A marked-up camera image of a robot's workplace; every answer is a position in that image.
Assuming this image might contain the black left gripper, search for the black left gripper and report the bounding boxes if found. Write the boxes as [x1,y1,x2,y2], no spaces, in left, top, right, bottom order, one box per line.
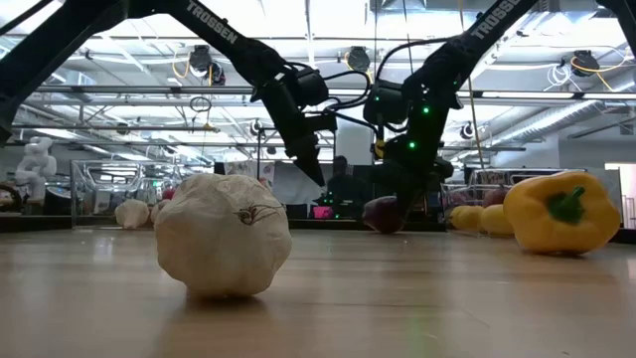
[260,79,338,188]

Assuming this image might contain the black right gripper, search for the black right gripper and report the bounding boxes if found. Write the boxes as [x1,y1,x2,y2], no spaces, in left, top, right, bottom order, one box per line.
[385,133,454,223]

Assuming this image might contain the dark red apple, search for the dark red apple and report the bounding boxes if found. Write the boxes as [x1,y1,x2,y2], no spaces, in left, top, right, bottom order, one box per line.
[361,194,406,236]

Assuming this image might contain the yellow lemon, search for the yellow lemon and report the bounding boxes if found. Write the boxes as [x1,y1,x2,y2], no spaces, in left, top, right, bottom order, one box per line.
[478,203,516,238]
[448,204,486,233]

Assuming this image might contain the yellow bell pepper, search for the yellow bell pepper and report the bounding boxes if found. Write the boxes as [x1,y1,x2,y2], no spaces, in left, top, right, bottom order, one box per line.
[502,170,622,256]

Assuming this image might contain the person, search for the person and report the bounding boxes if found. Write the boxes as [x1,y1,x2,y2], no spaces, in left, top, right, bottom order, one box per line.
[325,154,375,220]

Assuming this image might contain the clear plastic basket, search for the clear plastic basket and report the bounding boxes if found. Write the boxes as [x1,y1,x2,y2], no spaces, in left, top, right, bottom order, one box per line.
[70,159,216,231]
[440,167,587,235]

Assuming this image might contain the colourful patterned poster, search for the colourful patterned poster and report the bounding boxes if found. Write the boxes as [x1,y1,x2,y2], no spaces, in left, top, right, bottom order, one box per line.
[226,159,275,180]

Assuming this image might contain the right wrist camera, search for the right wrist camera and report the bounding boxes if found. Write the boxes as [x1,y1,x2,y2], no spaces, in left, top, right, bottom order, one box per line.
[362,79,409,126]

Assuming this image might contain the yellow hanging cable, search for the yellow hanging cable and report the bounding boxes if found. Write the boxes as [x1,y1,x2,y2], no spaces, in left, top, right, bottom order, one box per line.
[456,0,487,171]

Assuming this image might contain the black ceiling cable reel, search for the black ceiling cable reel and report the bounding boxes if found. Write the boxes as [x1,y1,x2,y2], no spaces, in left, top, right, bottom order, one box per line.
[346,46,372,75]
[570,49,601,79]
[188,44,228,87]

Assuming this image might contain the black hanging cable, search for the black hanging cable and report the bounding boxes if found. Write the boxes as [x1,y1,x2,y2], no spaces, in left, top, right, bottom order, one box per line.
[400,0,416,51]

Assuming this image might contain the ceiling light rail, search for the ceiling light rail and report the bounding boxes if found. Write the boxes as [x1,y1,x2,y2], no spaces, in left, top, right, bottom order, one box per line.
[0,85,636,101]

